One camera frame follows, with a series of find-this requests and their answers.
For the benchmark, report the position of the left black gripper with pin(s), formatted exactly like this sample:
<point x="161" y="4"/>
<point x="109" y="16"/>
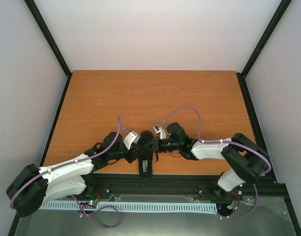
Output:
<point x="133" y="156"/>

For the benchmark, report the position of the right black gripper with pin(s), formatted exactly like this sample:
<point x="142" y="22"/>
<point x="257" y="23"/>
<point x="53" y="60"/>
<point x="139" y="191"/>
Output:
<point x="155" y="141"/>

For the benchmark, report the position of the black shoelace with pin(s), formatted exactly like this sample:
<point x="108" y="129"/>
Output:
<point x="156" y="157"/>

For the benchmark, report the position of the black canvas shoe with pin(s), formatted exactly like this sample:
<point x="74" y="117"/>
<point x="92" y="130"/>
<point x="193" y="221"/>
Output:
<point x="145" y="166"/>

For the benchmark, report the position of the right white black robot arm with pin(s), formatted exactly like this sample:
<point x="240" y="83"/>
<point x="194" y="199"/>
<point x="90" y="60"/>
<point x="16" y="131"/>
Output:
<point x="247" y="160"/>

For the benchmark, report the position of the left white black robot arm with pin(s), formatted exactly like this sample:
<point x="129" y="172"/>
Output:
<point x="35" y="186"/>

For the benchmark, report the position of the left green-lit circuit board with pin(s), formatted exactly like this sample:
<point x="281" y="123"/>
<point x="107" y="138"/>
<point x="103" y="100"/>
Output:
<point x="89" y="204"/>

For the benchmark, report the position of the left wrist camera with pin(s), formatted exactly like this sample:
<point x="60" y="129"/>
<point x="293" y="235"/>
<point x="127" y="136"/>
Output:
<point x="131" y="138"/>

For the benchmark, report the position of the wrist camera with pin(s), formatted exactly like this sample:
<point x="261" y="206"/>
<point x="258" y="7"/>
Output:
<point x="131" y="138"/>
<point x="159" y="130"/>

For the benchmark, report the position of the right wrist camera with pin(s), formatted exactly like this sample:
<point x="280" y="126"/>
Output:
<point x="159" y="130"/>

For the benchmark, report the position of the light blue slotted cable duct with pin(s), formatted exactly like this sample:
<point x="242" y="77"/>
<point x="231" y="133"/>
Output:
<point x="137" y="207"/>

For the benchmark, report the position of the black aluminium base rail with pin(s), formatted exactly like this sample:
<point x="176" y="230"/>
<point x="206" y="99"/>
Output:
<point x="201" y="186"/>

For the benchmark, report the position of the left black frame post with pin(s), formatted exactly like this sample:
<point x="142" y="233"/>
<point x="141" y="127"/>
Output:
<point x="36" y="14"/>

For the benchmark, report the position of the black frame post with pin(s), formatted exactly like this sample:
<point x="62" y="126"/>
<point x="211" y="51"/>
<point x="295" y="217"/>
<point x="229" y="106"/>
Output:
<point x="36" y="14"/>
<point x="274" y="21"/>

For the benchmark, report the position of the right black frame post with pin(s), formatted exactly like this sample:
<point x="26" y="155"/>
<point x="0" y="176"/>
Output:
<point x="274" y="21"/>

